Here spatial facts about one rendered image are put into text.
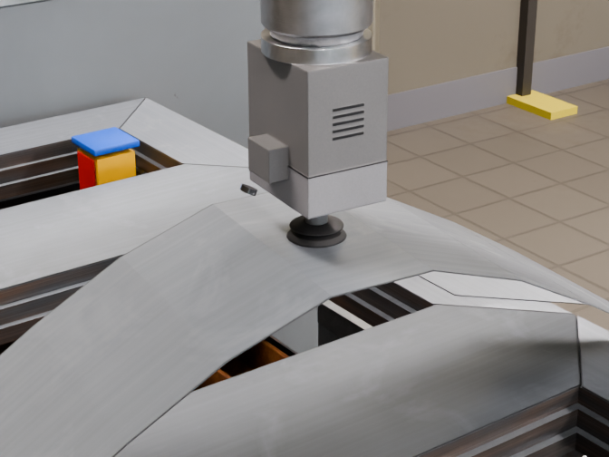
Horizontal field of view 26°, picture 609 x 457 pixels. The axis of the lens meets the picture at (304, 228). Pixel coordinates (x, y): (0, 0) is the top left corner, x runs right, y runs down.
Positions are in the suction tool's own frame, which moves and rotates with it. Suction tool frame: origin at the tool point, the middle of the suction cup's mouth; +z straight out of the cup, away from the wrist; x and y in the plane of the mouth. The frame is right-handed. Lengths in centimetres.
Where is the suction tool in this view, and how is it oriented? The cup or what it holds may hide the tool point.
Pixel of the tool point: (316, 250)
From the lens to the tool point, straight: 95.3
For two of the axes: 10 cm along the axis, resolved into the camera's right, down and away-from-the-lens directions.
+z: 0.1, 9.1, 4.0
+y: 5.0, 3.5, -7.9
